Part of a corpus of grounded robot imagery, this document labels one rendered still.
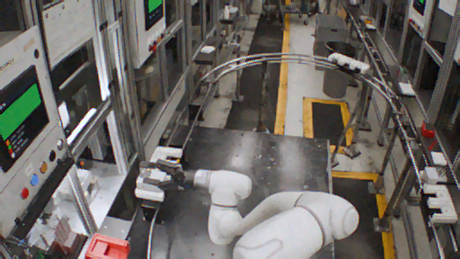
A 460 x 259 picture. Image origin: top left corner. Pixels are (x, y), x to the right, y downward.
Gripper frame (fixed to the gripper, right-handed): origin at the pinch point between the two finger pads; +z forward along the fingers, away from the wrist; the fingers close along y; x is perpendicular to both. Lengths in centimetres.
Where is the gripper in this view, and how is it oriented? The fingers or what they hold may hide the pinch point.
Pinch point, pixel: (147, 173)
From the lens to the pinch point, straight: 146.4
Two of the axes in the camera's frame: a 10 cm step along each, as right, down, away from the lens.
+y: 0.1, -8.1, -5.8
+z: -9.9, -1.0, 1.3
